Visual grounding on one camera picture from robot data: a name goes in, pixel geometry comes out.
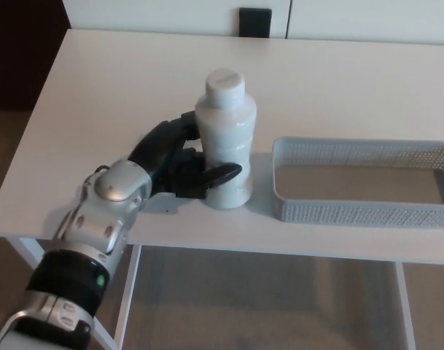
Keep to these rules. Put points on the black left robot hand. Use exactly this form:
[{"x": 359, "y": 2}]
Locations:
[{"x": 163, "y": 146}]

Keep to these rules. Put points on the white plastic bottle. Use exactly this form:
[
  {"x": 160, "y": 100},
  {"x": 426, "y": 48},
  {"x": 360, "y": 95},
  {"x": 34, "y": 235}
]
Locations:
[{"x": 225, "y": 146}]

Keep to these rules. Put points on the grey perforated plastic basket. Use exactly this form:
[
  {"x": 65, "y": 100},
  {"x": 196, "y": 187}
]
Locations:
[{"x": 353, "y": 215}]

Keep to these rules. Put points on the dark brown cupboard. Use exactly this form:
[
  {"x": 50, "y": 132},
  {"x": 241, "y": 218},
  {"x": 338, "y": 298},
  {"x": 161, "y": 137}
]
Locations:
[{"x": 21, "y": 51}]

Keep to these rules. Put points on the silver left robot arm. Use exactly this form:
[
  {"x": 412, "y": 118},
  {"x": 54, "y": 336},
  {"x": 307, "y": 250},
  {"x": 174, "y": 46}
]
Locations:
[{"x": 97, "y": 218}]

